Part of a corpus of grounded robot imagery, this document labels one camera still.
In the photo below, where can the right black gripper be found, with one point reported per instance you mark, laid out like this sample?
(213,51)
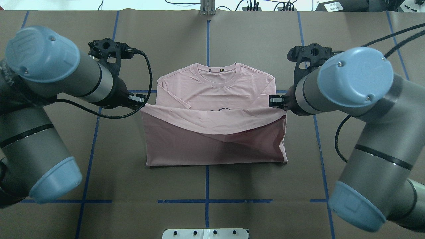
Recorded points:
(290,99)

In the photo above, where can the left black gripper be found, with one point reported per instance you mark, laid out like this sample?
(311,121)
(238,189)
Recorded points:
(120,93)

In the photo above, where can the pink snoopy t-shirt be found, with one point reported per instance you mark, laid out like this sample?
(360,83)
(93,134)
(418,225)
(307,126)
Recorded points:
(214,115)

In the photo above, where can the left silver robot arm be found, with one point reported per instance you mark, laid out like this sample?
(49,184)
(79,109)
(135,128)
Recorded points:
(40,68)

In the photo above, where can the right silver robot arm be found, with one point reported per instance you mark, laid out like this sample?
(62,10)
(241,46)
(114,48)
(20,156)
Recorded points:
(374,186)

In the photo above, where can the black power supply box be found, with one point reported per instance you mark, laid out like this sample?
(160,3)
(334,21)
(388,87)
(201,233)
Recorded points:
(343,6)

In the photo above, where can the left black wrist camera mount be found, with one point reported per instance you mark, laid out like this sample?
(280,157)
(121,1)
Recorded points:
(110,54)

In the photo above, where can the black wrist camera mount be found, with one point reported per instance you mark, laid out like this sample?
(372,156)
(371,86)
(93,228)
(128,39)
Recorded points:
(308,59)
(110,54)

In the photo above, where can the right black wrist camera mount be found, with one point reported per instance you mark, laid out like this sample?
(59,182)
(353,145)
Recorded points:
(308,59)

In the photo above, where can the aluminium frame post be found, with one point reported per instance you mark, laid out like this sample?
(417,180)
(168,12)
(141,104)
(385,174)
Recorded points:
(207,7)

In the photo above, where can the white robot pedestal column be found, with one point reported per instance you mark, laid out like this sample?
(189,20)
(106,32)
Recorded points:
(207,233)

